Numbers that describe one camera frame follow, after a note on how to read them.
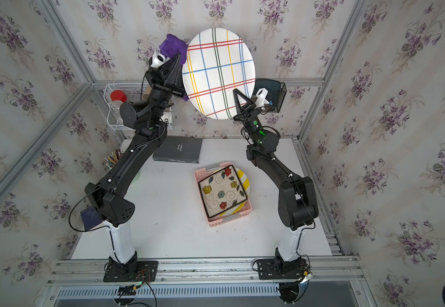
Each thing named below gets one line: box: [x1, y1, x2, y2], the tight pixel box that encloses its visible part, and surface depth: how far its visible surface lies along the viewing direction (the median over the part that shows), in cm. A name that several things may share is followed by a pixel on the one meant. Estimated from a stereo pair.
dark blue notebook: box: [79, 206, 103, 231], surface depth 88 cm
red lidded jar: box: [109, 89, 128, 103], surface depth 94 cm
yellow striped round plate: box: [213, 165, 250, 217], surface depth 88 cm
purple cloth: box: [159, 33, 189, 65], surface depth 47 cm
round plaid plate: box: [182, 26, 257, 120], surface depth 56 cm
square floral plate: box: [198, 164, 249, 220], surface depth 92 cm
